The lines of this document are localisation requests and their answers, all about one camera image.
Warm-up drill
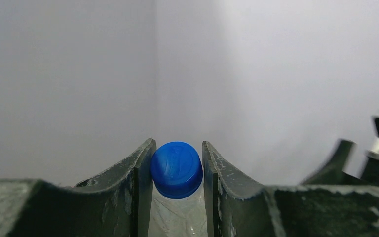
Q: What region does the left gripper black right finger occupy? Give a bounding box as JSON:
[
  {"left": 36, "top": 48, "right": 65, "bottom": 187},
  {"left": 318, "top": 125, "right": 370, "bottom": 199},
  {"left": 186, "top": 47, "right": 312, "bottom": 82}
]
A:
[{"left": 202, "top": 141, "right": 379, "bottom": 237}]

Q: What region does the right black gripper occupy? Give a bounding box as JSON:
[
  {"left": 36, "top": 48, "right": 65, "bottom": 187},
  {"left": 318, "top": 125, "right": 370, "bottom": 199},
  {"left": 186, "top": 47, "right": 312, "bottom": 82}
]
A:
[{"left": 301, "top": 139, "right": 379, "bottom": 187}]

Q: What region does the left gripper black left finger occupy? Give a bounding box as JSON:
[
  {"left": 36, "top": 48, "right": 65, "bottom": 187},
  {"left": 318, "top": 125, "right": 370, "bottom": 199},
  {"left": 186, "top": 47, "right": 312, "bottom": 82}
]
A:
[{"left": 0, "top": 138, "right": 156, "bottom": 237}]

